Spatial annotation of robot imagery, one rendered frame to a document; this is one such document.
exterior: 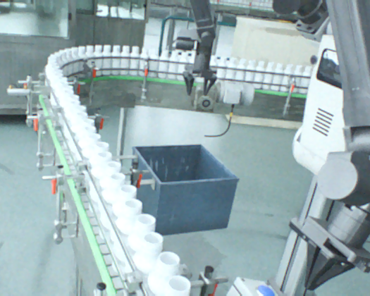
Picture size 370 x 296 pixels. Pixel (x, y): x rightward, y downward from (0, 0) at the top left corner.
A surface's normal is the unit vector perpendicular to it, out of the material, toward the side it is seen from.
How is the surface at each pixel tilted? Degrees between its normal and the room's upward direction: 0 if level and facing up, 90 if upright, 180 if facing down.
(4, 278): 0
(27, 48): 90
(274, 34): 90
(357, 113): 97
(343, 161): 69
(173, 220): 90
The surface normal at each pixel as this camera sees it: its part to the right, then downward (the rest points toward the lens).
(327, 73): -0.93, 0.04
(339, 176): -0.79, -0.25
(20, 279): 0.12, -0.91
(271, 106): 0.04, 0.40
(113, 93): 0.48, 0.39
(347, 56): -0.77, 0.28
